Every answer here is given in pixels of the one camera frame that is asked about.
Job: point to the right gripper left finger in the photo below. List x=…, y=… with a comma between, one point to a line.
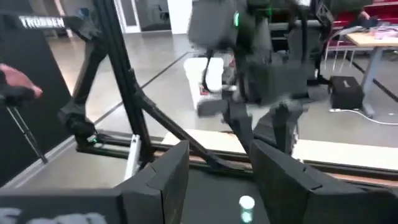
x=168, y=193

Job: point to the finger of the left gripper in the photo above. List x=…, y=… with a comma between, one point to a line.
x=286, y=127
x=239, y=127

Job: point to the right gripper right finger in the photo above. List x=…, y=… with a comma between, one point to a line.
x=286, y=193

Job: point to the teal medicine bottle white cap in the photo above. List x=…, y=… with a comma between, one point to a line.
x=247, y=214

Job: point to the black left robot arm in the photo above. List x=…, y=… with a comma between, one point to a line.
x=214, y=25

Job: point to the black box on floor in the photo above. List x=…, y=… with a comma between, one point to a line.
x=346, y=93

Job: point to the white floor bin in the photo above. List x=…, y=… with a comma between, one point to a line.
x=192, y=74

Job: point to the wooden work table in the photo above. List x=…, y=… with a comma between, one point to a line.
x=367, y=40

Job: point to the rack of red bins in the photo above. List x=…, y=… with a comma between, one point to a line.
x=387, y=12

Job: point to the black side panel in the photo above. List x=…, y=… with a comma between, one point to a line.
x=18, y=161

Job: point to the person's hand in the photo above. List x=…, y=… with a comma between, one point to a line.
x=15, y=79

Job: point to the white metal bracket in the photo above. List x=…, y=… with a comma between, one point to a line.
x=133, y=155

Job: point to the black metal rig frame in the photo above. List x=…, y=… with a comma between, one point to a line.
x=121, y=77

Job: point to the grey door white frame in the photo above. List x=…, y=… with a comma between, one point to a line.
x=129, y=12

